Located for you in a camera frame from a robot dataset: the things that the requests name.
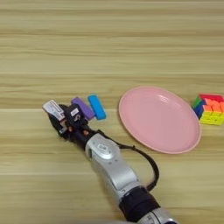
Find white pink eraser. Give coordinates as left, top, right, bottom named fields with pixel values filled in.
left=42, top=99, right=66, bottom=121

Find purple rectangular block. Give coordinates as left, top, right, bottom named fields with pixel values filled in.
left=70, top=96, right=96, bottom=122

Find multicoloured puzzle cube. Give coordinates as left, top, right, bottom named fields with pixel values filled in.
left=192, top=93, right=224, bottom=127

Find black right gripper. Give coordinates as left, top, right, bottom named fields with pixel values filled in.
left=47, top=103, right=98, bottom=151

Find blue rectangular block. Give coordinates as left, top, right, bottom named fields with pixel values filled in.
left=87, top=94, right=108, bottom=121

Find pink round plate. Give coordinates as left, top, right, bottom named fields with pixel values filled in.
left=117, top=85, right=203, bottom=155

